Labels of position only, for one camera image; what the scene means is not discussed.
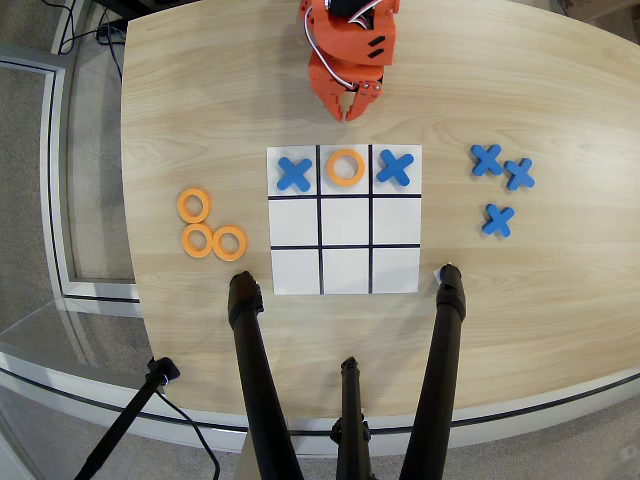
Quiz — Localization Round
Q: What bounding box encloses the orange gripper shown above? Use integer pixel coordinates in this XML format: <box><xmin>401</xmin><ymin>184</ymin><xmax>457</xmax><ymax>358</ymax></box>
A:
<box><xmin>307</xmin><ymin>10</ymin><xmax>400</xmax><ymax>124</ymax></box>

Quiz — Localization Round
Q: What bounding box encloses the orange foam ring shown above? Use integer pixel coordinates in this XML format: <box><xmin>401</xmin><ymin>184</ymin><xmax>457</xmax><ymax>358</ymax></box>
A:
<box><xmin>326</xmin><ymin>148</ymin><xmax>367</xmax><ymax>189</ymax></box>
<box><xmin>212</xmin><ymin>225</ymin><xmax>249</xmax><ymax>262</ymax></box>
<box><xmin>181</xmin><ymin>223</ymin><xmax>216</xmax><ymax>259</ymax></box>
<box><xmin>176</xmin><ymin>187</ymin><xmax>212</xmax><ymax>225</ymax></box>

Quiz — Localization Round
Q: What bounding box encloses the cardboard box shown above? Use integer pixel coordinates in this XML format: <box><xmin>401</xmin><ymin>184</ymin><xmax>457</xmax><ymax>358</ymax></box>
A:
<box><xmin>553</xmin><ymin>0</ymin><xmax>640</xmax><ymax>22</ymax></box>

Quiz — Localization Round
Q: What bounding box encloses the blue foam cross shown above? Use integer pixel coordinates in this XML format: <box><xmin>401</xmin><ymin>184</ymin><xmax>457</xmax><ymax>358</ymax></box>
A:
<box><xmin>503</xmin><ymin>157</ymin><xmax>536</xmax><ymax>192</ymax></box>
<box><xmin>481</xmin><ymin>203</ymin><xmax>516</xmax><ymax>238</ymax></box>
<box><xmin>375</xmin><ymin>149</ymin><xmax>416</xmax><ymax>187</ymax></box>
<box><xmin>469</xmin><ymin>143</ymin><xmax>504</xmax><ymax>177</ymax></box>
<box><xmin>276</xmin><ymin>156</ymin><xmax>314</xmax><ymax>193</ymax></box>

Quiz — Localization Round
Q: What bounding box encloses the white tic-tac-toe board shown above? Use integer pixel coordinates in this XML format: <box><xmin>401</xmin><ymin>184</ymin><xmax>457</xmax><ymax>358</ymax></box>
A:
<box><xmin>266</xmin><ymin>144</ymin><xmax>424</xmax><ymax>296</ymax></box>

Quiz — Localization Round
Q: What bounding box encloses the short black tripod leg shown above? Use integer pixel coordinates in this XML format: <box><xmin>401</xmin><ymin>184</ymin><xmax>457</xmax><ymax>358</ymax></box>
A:
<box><xmin>329</xmin><ymin>356</ymin><xmax>374</xmax><ymax>480</ymax></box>

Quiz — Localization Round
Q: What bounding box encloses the thin black stand pole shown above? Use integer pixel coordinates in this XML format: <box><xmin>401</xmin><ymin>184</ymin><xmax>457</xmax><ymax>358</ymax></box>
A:
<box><xmin>73</xmin><ymin>356</ymin><xmax>181</xmax><ymax>480</ymax></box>

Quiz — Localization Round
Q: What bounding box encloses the black floor cable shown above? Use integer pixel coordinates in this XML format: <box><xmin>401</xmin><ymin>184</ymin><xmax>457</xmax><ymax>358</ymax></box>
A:
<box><xmin>95</xmin><ymin>0</ymin><xmax>125</xmax><ymax>79</ymax></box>
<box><xmin>49</xmin><ymin>0</ymin><xmax>101</xmax><ymax>55</ymax></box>

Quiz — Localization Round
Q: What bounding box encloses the white metal floor frame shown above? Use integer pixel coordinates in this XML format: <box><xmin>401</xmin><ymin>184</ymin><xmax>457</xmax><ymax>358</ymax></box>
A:
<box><xmin>0</xmin><ymin>56</ymin><xmax>142</xmax><ymax>304</ymax></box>

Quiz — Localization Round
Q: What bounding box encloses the black stand cable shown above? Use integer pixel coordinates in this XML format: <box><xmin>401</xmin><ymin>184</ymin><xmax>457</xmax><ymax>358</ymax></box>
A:
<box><xmin>154</xmin><ymin>389</ymin><xmax>222</xmax><ymax>480</ymax></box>

